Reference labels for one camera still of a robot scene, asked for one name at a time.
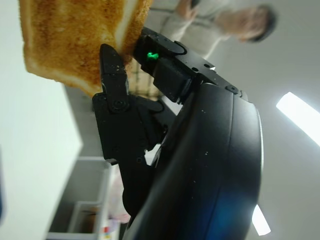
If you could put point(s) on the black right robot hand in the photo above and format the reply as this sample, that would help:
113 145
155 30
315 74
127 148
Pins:
200 162

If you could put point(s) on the person in black trousers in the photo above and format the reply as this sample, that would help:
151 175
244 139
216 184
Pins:
200 27

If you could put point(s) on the translucent plastic bag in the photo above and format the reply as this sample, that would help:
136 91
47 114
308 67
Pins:
116 195

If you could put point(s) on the ceiling light panel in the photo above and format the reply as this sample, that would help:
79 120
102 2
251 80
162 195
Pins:
297 112
261 220

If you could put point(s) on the toasted bread slice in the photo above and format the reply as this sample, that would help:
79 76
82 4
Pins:
70 37

